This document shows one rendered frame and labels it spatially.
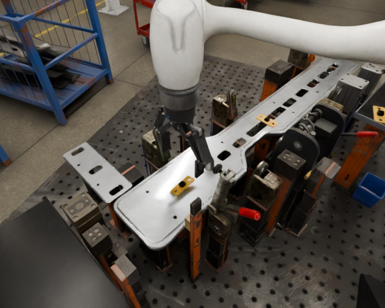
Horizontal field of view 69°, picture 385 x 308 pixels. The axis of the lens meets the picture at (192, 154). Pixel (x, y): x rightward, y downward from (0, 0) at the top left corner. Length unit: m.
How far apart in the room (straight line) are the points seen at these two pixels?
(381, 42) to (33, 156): 2.49
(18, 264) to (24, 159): 1.89
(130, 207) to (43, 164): 1.76
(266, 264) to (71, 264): 0.68
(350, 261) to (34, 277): 1.04
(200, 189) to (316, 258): 0.54
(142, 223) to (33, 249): 0.28
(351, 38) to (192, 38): 0.32
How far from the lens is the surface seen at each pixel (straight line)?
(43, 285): 0.82
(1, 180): 2.64
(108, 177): 0.97
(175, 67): 0.56
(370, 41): 0.70
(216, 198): 0.75
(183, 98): 0.61
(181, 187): 0.89
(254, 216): 0.70
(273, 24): 0.69
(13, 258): 0.89
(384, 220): 1.43
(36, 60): 2.56
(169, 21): 0.53
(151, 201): 0.89
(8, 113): 3.29
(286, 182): 0.92
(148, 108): 1.70
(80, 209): 0.85
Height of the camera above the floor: 1.73
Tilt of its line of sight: 47 degrees down
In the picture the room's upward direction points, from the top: straight up
